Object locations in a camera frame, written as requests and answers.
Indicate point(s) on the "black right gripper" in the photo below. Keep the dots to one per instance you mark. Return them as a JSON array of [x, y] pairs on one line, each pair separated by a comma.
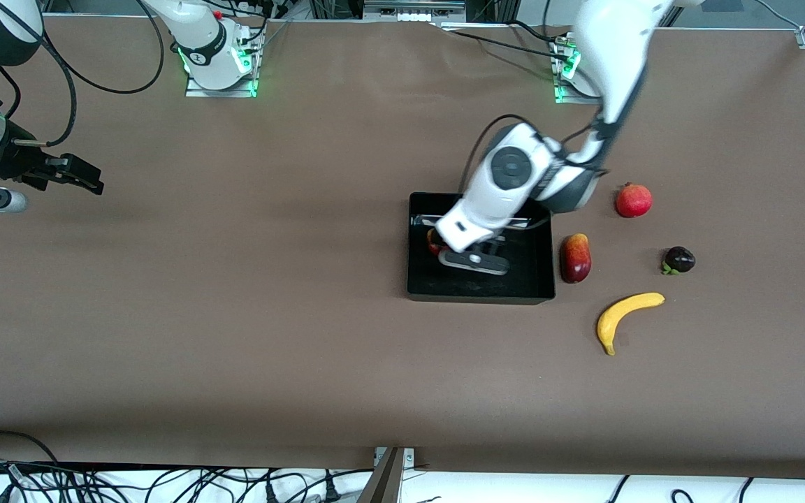
[[17, 162]]

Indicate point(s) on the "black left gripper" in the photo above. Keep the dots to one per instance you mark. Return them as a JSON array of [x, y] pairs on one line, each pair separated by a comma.
[[487, 246]]

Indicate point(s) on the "black plastic box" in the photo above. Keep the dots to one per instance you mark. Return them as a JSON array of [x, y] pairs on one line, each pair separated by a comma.
[[514, 286]]

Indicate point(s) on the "red apple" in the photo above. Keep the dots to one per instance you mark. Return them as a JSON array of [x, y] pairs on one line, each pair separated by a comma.
[[433, 241]]

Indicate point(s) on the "yellow banana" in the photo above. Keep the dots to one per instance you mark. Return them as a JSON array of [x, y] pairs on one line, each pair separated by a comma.
[[615, 318]]

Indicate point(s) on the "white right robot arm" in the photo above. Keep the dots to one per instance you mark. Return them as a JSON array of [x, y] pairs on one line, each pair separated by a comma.
[[200, 35]]

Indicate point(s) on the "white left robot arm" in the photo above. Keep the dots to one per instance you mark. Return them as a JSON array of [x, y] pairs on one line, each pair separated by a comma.
[[514, 168]]

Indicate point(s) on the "red yellow mango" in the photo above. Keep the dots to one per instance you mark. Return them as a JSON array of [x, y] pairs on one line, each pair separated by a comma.
[[576, 260]]

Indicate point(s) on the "red pomegranate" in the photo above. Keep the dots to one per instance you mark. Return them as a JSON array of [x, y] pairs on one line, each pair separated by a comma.
[[634, 201]]

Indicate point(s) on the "dark purple mangosteen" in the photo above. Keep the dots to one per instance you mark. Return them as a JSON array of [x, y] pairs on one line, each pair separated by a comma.
[[680, 260]]

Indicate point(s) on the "white power strip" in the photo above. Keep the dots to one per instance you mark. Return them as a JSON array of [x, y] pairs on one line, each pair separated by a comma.
[[413, 14]]

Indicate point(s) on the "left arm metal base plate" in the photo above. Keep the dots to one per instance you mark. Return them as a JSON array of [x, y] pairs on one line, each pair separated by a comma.
[[570, 100]]

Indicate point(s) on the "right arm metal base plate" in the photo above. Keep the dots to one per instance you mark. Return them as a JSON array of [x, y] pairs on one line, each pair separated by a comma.
[[235, 91]]

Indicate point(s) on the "silver metal bracket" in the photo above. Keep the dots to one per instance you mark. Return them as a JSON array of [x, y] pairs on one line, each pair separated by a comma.
[[408, 457]]

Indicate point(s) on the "dark metal post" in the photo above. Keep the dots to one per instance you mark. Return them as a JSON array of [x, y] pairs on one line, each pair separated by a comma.
[[383, 485]]

